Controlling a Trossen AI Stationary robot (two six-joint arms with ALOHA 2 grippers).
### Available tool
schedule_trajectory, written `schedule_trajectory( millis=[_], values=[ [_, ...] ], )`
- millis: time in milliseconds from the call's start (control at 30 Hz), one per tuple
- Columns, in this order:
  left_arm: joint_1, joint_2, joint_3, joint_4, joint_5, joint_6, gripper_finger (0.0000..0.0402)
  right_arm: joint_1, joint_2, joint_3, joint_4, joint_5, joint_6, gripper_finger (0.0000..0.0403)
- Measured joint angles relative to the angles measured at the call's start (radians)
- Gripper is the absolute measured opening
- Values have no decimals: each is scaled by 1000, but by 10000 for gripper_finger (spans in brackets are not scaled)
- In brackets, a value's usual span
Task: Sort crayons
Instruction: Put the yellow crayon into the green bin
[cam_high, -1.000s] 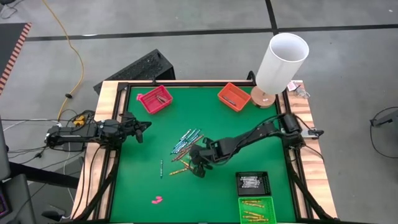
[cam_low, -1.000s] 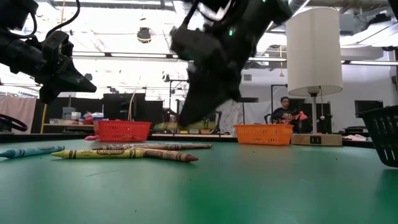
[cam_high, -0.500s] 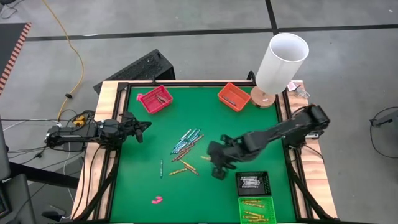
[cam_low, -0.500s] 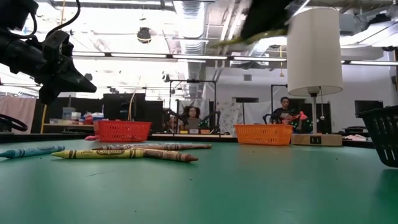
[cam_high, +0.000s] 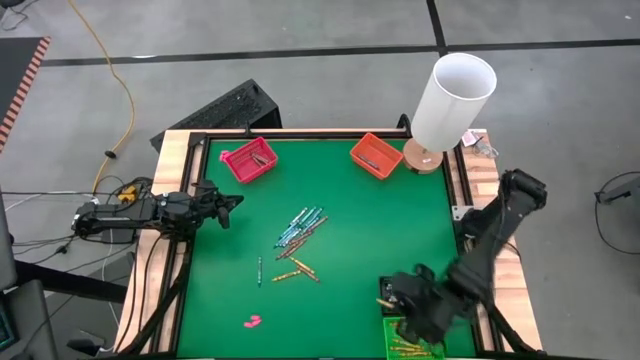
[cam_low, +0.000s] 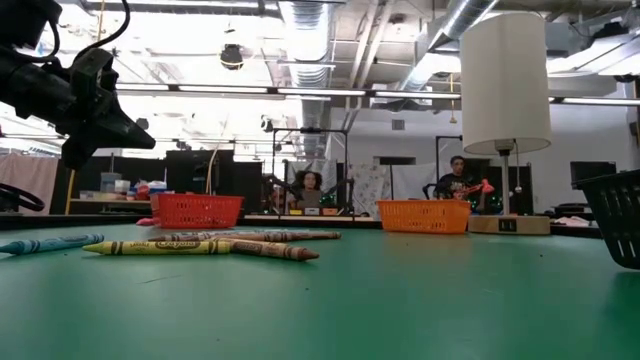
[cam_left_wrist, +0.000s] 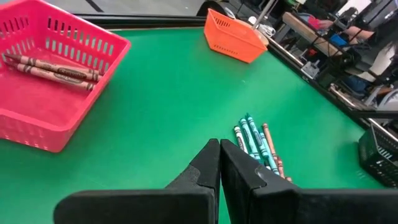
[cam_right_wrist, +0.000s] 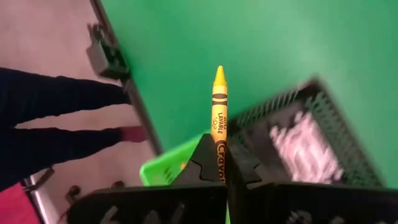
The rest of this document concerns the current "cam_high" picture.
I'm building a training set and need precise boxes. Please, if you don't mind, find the red plastic basket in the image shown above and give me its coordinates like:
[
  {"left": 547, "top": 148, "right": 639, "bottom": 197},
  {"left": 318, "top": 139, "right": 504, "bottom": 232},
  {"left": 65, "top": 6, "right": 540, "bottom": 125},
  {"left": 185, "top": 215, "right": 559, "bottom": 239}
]
[{"left": 220, "top": 135, "right": 280, "bottom": 185}]

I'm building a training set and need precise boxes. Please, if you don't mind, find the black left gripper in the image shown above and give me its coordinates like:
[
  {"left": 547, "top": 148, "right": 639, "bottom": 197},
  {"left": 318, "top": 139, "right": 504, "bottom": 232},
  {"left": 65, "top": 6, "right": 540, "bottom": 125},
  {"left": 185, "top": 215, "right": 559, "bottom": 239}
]
[{"left": 191, "top": 179, "right": 246, "bottom": 231}]

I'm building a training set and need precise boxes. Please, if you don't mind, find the wooden table border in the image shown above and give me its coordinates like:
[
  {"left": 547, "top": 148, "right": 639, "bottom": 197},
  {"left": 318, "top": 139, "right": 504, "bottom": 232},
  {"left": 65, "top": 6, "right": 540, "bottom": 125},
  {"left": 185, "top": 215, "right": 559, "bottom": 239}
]
[{"left": 113, "top": 127, "right": 544, "bottom": 354}]

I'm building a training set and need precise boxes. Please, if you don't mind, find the black floor beam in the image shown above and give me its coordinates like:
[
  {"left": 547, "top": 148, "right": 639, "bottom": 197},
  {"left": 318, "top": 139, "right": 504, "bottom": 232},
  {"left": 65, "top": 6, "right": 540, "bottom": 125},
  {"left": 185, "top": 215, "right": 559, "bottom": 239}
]
[{"left": 13, "top": 258, "right": 129, "bottom": 305}]

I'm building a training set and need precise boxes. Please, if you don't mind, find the white lamp shade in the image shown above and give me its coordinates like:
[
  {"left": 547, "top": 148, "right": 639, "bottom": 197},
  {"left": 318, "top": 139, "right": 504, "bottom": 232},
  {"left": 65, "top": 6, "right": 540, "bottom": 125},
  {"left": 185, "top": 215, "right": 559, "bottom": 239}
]
[{"left": 409, "top": 51, "right": 499, "bottom": 154}]

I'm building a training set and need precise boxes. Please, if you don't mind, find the grey panel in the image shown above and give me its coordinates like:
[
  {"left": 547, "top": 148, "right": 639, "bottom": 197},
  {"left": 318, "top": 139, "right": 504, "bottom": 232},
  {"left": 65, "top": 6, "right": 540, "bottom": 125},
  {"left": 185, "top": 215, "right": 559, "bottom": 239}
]
[{"left": 0, "top": 189, "right": 19, "bottom": 292}]

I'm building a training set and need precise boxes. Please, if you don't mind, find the dark grey equipment case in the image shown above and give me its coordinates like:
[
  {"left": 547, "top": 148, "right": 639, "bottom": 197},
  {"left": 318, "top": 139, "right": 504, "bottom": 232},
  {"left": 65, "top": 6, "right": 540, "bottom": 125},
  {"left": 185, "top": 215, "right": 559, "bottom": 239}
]
[{"left": 0, "top": 278, "right": 60, "bottom": 360}]

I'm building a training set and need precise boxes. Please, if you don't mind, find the brown Crayola crayon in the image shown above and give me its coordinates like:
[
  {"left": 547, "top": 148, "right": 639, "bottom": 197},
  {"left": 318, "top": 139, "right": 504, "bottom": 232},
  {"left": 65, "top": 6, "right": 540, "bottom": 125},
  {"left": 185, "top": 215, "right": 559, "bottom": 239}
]
[
  {"left": 298, "top": 215, "right": 330, "bottom": 240},
  {"left": 296, "top": 267, "right": 322, "bottom": 285},
  {"left": 275, "top": 238, "right": 308, "bottom": 262}
]

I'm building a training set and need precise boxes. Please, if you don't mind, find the yellow power plug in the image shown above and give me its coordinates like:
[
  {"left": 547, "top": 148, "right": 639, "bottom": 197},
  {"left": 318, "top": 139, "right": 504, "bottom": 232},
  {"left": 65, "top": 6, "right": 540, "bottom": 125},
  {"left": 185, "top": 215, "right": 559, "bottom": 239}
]
[{"left": 117, "top": 183, "right": 140, "bottom": 204}]

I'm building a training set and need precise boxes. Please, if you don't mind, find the wooden lamp base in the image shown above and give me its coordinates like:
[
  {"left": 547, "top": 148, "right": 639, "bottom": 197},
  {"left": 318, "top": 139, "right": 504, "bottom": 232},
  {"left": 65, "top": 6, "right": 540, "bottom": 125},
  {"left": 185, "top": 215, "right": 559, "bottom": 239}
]
[{"left": 402, "top": 137, "right": 445, "bottom": 176}]

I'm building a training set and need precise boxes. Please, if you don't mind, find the green plastic basket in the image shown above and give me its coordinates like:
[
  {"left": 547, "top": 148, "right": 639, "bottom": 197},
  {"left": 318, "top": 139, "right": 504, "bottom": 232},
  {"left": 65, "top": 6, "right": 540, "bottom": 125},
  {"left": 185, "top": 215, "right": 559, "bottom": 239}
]
[{"left": 382, "top": 315, "right": 447, "bottom": 360}]

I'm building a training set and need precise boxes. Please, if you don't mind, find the black striped floor mat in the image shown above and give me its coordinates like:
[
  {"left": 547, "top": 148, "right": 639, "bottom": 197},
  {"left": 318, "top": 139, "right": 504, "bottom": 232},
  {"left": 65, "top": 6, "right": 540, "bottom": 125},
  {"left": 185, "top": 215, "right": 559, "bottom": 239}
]
[{"left": 0, "top": 35, "right": 53, "bottom": 154}]

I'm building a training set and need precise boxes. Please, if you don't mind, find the yellow floor cable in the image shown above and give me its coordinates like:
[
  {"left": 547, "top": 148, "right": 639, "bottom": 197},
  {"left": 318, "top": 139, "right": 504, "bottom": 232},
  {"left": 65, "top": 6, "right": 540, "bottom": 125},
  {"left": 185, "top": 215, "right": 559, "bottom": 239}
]
[{"left": 66, "top": 0, "right": 137, "bottom": 196}]

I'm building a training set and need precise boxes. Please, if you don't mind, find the black power adapter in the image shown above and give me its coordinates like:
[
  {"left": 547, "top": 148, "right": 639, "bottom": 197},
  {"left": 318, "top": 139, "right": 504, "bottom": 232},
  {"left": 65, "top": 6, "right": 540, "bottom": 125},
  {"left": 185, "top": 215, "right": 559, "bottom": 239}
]
[{"left": 66, "top": 337, "right": 109, "bottom": 358}]

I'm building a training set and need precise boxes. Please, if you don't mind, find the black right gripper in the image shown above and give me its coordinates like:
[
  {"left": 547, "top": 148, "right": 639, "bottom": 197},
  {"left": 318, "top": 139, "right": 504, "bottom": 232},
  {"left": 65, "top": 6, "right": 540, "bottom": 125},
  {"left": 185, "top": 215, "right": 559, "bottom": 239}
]
[{"left": 387, "top": 263, "right": 462, "bottom": 347}]

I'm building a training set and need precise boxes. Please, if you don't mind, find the orange plastic basket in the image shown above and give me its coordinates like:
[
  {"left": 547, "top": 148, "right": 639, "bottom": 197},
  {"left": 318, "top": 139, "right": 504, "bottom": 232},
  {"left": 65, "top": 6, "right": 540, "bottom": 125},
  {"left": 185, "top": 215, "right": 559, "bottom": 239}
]
[{"left": 348, "top": 131, "right": 405, "bottom": 181}]

